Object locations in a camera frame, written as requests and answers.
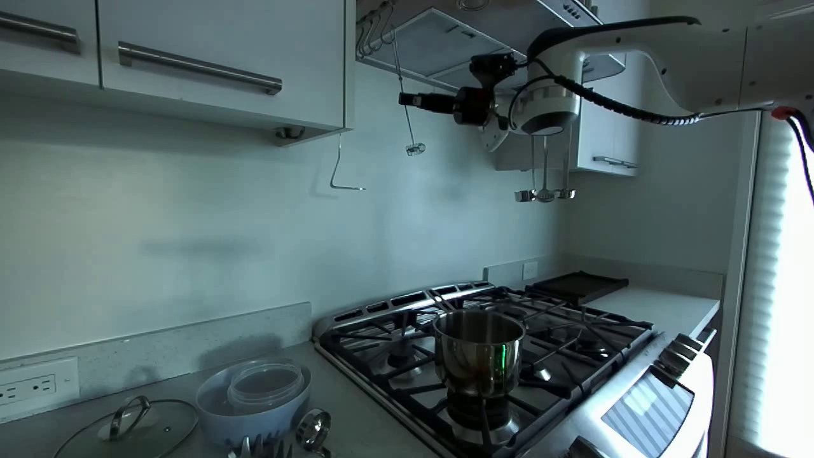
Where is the light blue bowl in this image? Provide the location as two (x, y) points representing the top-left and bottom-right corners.
(196, 359), (310, 445)

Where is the metal scoop utensil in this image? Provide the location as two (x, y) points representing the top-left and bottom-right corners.
(296, 410), (332, 458)

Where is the black corrugated cable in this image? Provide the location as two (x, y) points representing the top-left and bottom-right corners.
(526, 13), (814, 206)

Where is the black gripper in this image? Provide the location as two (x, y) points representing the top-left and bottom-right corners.
(400, 55), (519, 126)

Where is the clear plastic container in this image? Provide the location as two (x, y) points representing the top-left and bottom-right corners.
(227, 361), (305, 410)

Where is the stainless steel gas stove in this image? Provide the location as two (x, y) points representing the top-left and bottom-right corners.
(314, 280), (718, 458)

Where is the white upper cabinet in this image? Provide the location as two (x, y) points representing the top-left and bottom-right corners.
(0, 0), (353, 142)

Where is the white outlet left wall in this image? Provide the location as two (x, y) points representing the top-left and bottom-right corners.
(0, 359), (79, 422)

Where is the glass pot lid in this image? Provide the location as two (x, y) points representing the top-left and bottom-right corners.
(54, 394), (198, 458)

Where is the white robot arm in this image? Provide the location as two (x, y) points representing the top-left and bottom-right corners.
(400, 9), (814, 149)

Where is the range hood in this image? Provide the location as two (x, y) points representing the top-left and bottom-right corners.
(357, 0), (648, 89)

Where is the metal wall hook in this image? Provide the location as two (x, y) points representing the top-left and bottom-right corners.
(328, 149), (366, 193)

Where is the hanging metal utensil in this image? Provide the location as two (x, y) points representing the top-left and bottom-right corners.
(515, 139), (577, 205)

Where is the black tray on counter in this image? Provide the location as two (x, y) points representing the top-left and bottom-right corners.
(526, 272), (629, 305)

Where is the stainless steel pot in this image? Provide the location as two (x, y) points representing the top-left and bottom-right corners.
(432, 310), (526, 431)

